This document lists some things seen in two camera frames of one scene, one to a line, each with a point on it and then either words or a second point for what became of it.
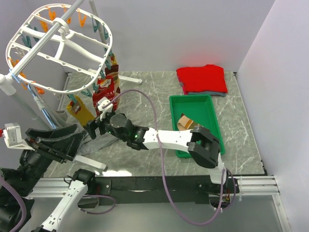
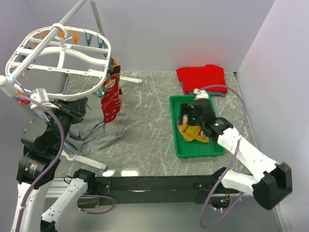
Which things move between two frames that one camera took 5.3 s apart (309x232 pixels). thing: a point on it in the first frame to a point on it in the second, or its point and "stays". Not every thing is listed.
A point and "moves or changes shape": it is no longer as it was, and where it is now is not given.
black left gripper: (64, 139) to (77, 108)
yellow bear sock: (77, 109) moves or changes shape
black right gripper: (93, 125) to (187, 108)
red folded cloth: (209, 78) stays
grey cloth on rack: (86, 144) stays
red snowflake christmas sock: (106, 90) moves or changes shape
